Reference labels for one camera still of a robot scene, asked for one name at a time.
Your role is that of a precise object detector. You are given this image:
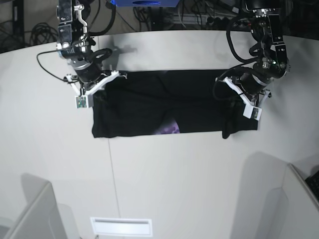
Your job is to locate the white partition right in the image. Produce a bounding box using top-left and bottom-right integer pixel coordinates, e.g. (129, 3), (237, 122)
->
(264, 163), (319, 239)

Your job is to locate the black T-shirt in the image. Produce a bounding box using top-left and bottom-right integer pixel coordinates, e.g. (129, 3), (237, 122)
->
(92, 70), (258, 139)

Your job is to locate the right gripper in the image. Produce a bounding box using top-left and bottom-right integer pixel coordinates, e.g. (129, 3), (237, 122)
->
(57, 37), (112, 89)

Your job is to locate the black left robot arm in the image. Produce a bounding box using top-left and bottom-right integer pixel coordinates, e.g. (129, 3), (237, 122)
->
(226, 0), (289, 97)

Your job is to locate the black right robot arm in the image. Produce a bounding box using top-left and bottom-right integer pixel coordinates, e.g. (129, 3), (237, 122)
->
(57, 0), (116, 90)

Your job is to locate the white power strip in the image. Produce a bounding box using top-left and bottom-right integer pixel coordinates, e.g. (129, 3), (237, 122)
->
(165, 13), (235, 26)

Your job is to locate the blue box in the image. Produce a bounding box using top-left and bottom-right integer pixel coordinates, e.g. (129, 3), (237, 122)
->
(110, 0), (179, 7)

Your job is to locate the white partition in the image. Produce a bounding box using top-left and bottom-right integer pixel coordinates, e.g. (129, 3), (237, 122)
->
(264, 163), (319, 239)
(3, 181), (67, 239)

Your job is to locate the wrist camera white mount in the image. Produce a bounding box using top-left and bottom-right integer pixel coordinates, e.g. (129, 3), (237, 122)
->
(221, 77), (272, 121)
(63, 70), (127, 109)

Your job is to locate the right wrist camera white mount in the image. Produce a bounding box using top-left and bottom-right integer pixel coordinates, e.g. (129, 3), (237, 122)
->
(63, 70), (127, 109)

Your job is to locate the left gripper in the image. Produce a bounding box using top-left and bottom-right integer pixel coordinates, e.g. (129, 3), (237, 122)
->
(234, 56), (290, 99)

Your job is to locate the black keyboard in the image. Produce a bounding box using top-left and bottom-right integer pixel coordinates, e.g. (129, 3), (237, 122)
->
(306, 171), (319, 200)

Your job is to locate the white partition left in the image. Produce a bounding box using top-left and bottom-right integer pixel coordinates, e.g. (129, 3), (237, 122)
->
(3, 181), (67, 239)

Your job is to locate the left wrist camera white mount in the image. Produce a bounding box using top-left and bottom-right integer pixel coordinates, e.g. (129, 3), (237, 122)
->
(221, 77), (272, 121)

